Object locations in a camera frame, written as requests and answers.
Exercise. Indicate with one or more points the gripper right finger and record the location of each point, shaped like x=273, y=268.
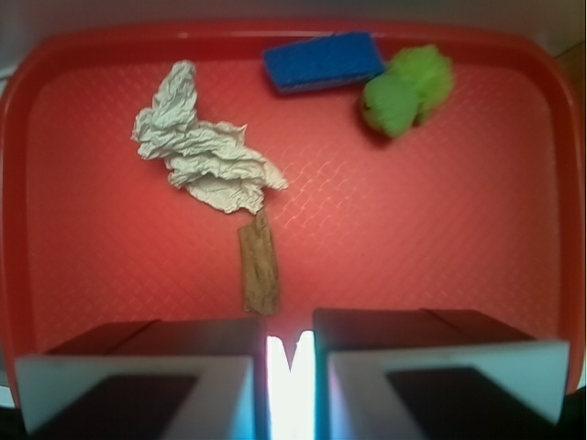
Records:
x=434, y=374

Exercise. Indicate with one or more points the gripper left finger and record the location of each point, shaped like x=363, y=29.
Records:
x=149, y=380

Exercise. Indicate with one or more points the brown wood chip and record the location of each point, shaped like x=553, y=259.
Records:
x=260, y=273

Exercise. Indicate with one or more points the red plastic tray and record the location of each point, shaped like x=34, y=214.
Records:
x=481, y=207

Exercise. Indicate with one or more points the crumpled white paper towel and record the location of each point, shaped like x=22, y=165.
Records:
x=211, y=161

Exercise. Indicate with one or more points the green fuzzy pom toy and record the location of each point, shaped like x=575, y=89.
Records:
x=416, y=82

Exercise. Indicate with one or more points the blue sponge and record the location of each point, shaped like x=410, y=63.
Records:
x=323, y=63

